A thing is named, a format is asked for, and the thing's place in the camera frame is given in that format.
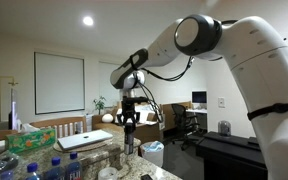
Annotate black office chair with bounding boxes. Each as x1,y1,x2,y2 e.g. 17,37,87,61
171,104,199,151

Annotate white projector screen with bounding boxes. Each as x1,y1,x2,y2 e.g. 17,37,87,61
34,52,85,115

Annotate wooden chair back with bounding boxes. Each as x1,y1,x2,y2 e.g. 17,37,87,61
31,116,87,138

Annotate white waste bin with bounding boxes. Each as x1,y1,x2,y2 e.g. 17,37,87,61
140,141,164,167

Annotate black bottle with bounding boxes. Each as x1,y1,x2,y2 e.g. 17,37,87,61
124,123,134,155

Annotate potted green plant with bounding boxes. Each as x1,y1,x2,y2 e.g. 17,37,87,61
93,96,106,113

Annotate clear tape roll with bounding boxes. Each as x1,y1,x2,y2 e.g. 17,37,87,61
98,167,118,180

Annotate silver laptop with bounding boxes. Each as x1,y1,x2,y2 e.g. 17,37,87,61
58,130,113,150

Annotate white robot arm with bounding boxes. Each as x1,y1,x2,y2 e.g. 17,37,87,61
110,15,288,180

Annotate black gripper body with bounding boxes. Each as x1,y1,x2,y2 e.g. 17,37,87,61
117,96,148,125

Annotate black piano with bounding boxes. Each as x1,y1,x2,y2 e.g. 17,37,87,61
196,132,268,180

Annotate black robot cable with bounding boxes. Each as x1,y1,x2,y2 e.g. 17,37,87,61
130,54,196,124

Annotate green tissue box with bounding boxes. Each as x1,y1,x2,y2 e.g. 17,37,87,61
6,128,57,153

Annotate computer monitor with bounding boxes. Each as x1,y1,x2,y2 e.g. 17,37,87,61
192,91,207,103

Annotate Fiji water bottle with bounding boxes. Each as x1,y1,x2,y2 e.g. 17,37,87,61
65,152,82,180

